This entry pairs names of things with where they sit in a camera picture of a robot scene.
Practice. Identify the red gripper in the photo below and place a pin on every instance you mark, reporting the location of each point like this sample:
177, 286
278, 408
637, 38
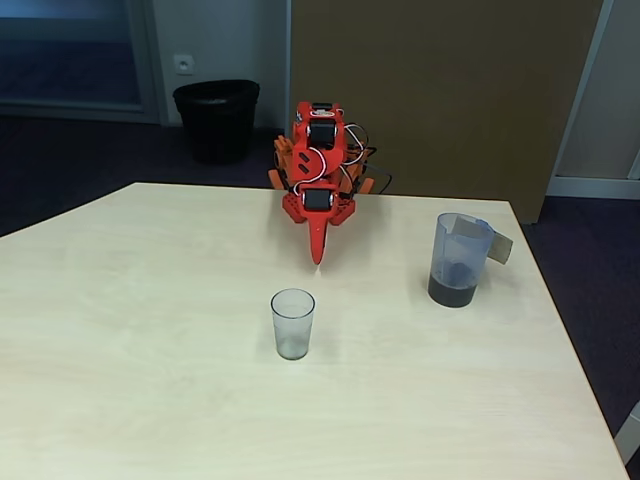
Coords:
316, 201

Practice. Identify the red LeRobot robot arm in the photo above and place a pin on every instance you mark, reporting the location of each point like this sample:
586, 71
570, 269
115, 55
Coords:
312, 150

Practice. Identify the clear plastic cup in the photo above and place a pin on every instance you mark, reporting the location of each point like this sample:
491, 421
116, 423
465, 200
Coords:
293, 325

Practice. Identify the orange table clamp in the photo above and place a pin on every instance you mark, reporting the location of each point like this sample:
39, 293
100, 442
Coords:
365, 185
284, 160

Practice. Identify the black waste bin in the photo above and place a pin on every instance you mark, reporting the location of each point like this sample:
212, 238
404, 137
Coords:
217, 120

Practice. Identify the brown pin board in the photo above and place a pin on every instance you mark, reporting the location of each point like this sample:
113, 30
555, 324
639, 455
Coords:
450, 100

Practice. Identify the grey framed glass door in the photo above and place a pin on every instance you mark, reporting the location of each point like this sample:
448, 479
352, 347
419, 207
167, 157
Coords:
70, 55

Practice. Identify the grey chair edge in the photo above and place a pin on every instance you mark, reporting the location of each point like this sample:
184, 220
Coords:
629, 435

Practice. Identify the white wall socket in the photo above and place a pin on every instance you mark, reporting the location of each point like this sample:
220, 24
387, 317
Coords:
184, 64

